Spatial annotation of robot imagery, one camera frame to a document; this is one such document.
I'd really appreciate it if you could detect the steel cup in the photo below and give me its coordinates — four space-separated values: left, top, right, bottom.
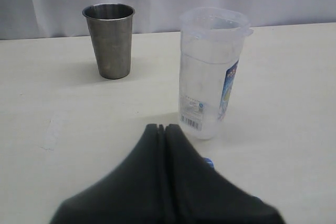
82 3 135 79

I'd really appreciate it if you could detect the blue container lid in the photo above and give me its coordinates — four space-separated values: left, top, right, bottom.
203 157 215 168

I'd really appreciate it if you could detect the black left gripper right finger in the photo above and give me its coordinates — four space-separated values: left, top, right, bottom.
165 124 284 223

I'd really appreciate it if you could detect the clear plastic tall container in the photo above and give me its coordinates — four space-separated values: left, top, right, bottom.
178 7 253 140

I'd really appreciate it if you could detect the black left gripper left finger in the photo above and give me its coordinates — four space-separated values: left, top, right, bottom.
50 124 168 223

